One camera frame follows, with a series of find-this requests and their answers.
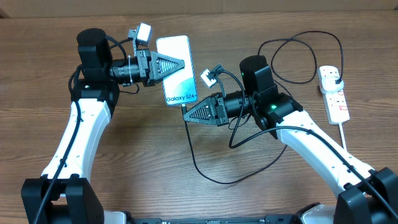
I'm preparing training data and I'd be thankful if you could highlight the Galaxy smartphone with teal screen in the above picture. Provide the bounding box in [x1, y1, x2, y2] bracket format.
[156, 35, 198, 106]

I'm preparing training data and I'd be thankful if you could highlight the black USB charging cable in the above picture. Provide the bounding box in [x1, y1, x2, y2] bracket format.
[180, 30, 345, 185]

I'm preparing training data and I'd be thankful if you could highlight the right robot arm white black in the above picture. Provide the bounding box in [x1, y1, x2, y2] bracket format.
[182, 55, 397, 223]

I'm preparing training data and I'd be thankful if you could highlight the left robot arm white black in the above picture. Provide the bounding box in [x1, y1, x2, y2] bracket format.
[21, 24, 187, 223]

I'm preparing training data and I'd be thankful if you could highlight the white charger plug adapter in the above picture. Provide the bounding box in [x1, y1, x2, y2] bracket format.
[319, 77, 345, 94]

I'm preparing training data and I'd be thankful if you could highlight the white power strip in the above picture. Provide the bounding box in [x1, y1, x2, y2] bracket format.
[318, 65, 350, 124]

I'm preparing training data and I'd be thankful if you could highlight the white power strip cord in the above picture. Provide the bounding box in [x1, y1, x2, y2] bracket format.
[338, 123, 348, 152]

